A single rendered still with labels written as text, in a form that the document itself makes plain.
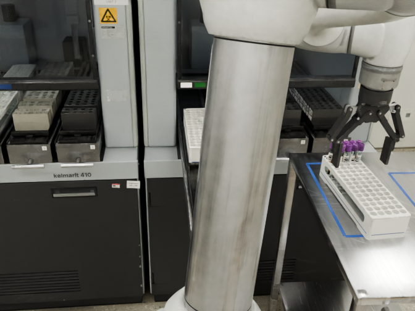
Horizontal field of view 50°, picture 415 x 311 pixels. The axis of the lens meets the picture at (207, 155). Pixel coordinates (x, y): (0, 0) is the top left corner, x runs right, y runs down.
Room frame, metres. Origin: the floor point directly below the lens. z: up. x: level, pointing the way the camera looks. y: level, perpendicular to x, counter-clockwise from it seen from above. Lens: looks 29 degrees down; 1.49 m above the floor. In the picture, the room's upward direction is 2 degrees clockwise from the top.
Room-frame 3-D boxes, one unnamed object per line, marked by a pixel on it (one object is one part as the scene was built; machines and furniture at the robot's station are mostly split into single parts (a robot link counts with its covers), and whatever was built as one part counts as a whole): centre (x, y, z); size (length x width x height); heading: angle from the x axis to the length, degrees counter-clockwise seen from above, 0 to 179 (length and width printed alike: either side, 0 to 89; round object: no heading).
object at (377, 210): (0.97, -0.40, 0.85); 0.30 x 0.10 x 0.06; 10
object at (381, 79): (1.00, -0.40, 1.16); 0.09 x 0.09 x 0.06
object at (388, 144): (1.02, -0.46, 0.95); 0.03 x 0.01 x 0.07; 10
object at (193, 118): (1.31, 0.02, 0.83); 0.30 x 0.10 x 0.06; 7
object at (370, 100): (1.00, -0.40, 1.09); 0.08 x 0.07 x 0.09; 100
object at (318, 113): (1.46, -0.42, 0.85); 0.12 x 0.02 x 0.06; 96
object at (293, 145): (1.67, -0.24, 0.78); 0.73 x 0.14 x 0.09; 7
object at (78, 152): (1.58, 0.46, 0.78); 0.73 x 0.14 x 0.09; 7
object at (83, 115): (1.35, 0.43, 0.85); 0.12 x 0.02 x 0.06; 97
